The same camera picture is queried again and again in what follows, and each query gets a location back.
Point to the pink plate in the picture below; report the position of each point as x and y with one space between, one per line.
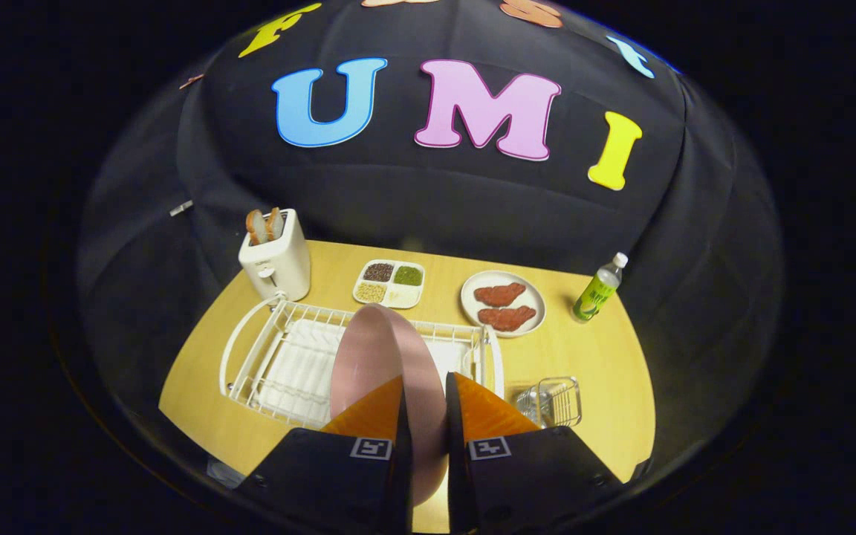
383 357

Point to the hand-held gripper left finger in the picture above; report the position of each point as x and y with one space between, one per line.
324 483

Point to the white divided seasoning tray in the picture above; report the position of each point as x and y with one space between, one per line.
392 299

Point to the small red clip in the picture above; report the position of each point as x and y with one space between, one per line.
190 80

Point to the white toaster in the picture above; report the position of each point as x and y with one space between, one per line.
283 271

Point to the small white tag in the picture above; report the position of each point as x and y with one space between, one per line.
181 208

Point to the brown meat piece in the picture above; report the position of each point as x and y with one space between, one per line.
500 294
507 318

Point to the toast bread slice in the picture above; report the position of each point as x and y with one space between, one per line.
255 227
275 223

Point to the green label drink bottle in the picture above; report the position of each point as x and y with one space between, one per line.
595 297

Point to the black backdrop cloth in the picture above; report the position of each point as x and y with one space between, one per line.
428 200

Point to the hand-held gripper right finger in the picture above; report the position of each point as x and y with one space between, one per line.
539 483

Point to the white plate with meat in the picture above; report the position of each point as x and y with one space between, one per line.
536 293

